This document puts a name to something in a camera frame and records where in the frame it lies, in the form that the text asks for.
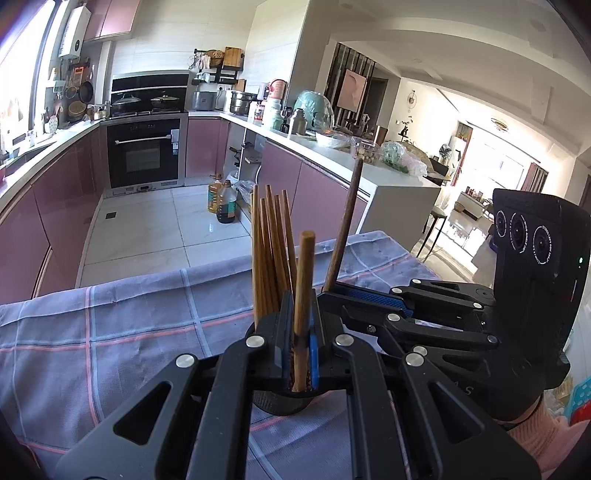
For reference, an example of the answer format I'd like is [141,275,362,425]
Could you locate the wooden chopstick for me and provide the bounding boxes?
[293,231,315,393]
[322,159,363,292]

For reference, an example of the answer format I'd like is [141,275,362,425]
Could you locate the black range hood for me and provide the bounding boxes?
[110,70,189,117]

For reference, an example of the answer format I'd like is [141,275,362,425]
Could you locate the white water heater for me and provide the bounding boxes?
[58,5,91,59]

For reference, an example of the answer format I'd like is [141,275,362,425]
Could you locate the black wall shelf rack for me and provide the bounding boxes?
[188,47,245,86]

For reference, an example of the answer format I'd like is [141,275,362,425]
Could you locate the pink cabinets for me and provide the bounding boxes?
[184,112,349,241]
[1,126,106,304]

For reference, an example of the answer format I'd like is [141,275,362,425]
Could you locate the steel stock pot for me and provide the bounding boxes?
[229,90,257,116]

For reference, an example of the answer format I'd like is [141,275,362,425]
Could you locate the pink upper cabinet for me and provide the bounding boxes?
[85,0,141,41]

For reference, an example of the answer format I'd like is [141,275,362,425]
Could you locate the pink lower cabinets right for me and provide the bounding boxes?
[184,112,349,241]

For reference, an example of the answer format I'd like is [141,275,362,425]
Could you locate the black mesh utensil cup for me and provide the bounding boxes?
[245,325,329,416]

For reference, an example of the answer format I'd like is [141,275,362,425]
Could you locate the pink right sleeve forearm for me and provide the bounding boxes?
[500,397,590,479]

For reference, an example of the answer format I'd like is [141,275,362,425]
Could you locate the black built-in oven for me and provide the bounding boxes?
[106,118,181,189]

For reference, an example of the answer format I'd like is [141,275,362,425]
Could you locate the purple plaid tablecloth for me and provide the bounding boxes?
[1,232,439,479]

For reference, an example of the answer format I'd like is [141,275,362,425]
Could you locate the black bar stool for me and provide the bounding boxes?
[417,206,448,261]

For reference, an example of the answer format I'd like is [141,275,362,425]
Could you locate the pink lower cabinets left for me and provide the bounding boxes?
[1,126,106,304]

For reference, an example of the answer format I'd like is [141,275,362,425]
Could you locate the blue plastic basket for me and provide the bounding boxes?
[565,376,591,421]

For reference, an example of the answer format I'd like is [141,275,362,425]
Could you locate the yellow oil bottle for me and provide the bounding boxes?
[207,174,223,213]

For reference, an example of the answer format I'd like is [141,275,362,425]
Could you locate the dark oil bottle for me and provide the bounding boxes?
[216,180,238,224]

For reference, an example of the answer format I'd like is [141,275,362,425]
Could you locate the bundle chopstick in cup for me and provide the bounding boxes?
[250,185,267,329]

